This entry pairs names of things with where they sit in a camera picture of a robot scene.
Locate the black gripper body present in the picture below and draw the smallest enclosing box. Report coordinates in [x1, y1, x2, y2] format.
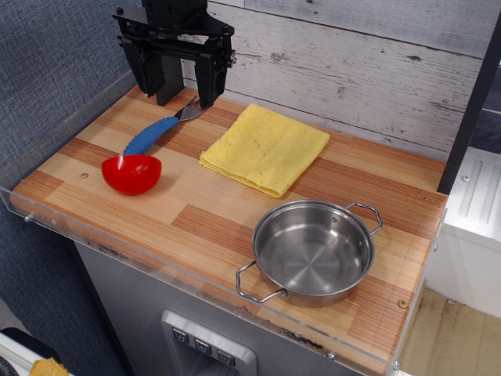
[113, 1, 236, 67]

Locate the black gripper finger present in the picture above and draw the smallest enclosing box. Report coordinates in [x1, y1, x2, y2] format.
[195, 52, 229, 109]
[121, 36, 164, 97]

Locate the blue handled metal spork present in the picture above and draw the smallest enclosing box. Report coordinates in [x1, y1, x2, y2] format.
[123, 96, 205, 155]

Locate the yellow towel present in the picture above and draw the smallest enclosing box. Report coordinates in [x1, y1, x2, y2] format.
[200, 103, 330, 198]

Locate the red plastic bowl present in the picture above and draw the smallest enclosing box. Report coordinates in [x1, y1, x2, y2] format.
[101, 154, 162, 195]

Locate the clear acrylic table guard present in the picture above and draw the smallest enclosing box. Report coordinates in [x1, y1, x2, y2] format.
[1, 89, 446, 375]

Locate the stainless steel pot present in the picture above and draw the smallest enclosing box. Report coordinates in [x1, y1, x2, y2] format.
[236, 199, 384, 308]

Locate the grey toy fridge cabinet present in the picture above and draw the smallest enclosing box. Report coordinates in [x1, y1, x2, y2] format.
[76, 244, 354, 375]

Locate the white toy sink unit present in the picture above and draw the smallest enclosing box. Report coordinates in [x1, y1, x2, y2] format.
[424, 147, 500, 317]

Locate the black vertical post right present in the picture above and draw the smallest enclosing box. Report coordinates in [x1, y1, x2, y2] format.
[437, 15, 500, 195]

